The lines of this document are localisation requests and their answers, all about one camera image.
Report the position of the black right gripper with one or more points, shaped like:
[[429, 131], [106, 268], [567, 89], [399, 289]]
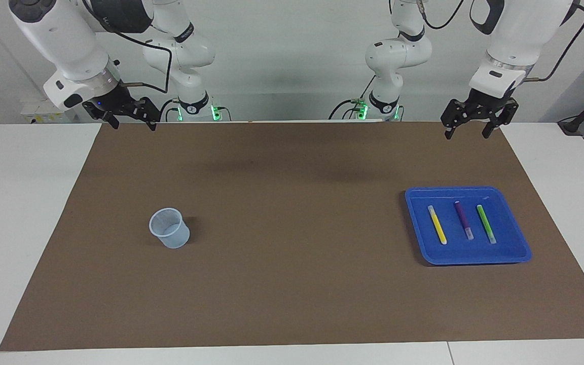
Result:
[[114, 101]]

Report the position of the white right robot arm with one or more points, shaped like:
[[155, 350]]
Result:
[[64, 40]]

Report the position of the yellow pen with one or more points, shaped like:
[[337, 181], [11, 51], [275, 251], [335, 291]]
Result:
[[437, 225]]

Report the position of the blue plastic tray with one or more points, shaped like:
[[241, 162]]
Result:
[[464, 251]]

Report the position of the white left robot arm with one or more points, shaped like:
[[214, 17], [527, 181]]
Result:
[[520, 30]]

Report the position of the purple pen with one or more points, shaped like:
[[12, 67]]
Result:
[[464, 220]]

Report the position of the brown table mat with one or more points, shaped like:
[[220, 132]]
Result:
[[292, 228]]

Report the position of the translucent plastic cup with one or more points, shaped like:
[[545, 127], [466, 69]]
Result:
[[173, 237]]

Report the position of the green pen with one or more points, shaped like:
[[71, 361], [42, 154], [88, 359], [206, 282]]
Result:
[[486, 223]]

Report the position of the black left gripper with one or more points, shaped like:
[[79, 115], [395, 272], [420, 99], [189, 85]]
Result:
[[487, 104]]

